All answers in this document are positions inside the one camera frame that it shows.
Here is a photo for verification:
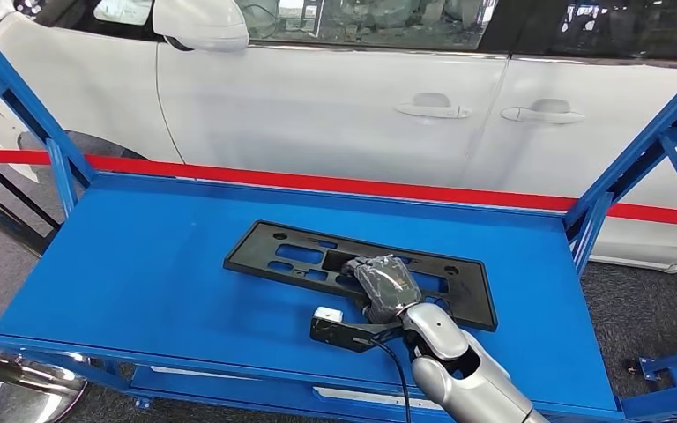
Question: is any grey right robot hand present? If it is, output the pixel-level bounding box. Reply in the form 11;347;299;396
343;255;423;325

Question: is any black plastic plate frame part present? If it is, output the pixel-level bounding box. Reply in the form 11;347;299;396
223;219;498;333

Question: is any large blue metal shelf rack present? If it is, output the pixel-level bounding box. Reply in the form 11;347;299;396
0;11;677;423

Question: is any white car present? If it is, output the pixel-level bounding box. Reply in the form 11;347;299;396
0;0;677;274

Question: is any blue wheeled metal rack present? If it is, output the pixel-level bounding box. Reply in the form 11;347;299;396
624;344;677;423

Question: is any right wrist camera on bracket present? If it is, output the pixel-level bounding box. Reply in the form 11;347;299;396
309;306;404;354

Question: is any black camera cable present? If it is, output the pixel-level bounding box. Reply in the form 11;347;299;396
373;341;413;423

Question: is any chrome stanchion post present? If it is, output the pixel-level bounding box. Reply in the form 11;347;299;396
0;143;63;258
0;344;90;423

